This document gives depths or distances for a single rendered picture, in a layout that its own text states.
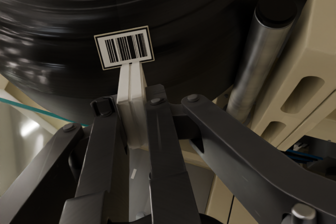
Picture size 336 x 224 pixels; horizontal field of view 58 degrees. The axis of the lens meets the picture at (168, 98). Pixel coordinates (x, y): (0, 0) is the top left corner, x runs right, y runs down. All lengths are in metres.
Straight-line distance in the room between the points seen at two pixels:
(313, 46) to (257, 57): 0.09
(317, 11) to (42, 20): 0.30
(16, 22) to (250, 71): 0.30
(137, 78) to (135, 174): 0.79
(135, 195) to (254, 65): 0.63
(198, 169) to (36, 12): 0.70
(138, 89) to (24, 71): 0.26
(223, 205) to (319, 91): 0.55
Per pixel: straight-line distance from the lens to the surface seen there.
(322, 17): 0.37
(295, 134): 0.57
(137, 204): 0.95
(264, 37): 0.37
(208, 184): 0.95
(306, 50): 0.35
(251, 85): 0.48
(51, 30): 0.37
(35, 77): 0.41
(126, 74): 0.20
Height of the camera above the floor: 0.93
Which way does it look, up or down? 11 degrees up
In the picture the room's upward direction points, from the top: 75 degrees counter-clockwise
